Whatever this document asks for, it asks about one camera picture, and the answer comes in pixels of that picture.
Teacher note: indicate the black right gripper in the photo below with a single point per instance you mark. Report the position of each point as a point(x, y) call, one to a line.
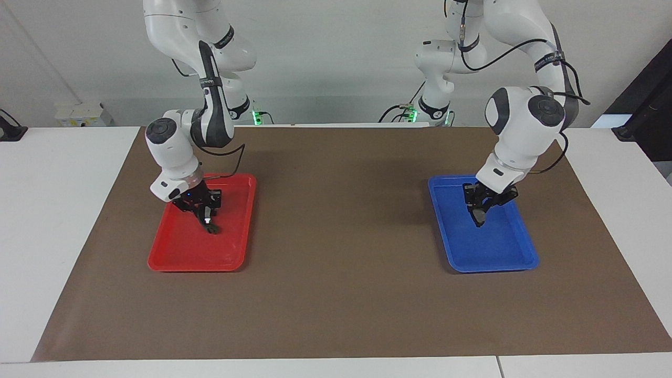
point(193, 198)

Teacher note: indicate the black table clamp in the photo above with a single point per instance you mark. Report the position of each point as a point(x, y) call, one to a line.
point(10, 131)
point(625, 132)

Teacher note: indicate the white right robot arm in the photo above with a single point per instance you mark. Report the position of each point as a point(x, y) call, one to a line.
point(173, 152)

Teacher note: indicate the red plastic tray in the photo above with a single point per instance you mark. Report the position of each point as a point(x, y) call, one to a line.
point(178, 247)

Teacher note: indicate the long curved black brake pad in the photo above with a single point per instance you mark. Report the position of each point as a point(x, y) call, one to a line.
point(212, 229)

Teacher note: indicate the blue plastic tray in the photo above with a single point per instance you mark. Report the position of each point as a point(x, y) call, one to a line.
point(499, 252)

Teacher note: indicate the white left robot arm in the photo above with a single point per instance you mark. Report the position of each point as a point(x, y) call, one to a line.
point(520, 131)

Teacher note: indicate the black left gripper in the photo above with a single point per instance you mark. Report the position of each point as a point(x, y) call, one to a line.
point(480, 192)

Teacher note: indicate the small grey brake pad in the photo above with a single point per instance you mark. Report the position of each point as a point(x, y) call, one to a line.
point(479, 216)

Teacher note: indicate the white cardboard box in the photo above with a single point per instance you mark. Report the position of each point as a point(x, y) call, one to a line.
point(79, 115)

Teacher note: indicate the large black panel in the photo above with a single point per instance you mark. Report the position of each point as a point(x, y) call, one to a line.
point(659, 126)

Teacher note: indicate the brown paper table mat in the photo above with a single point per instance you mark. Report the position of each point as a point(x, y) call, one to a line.
point(341, 294)

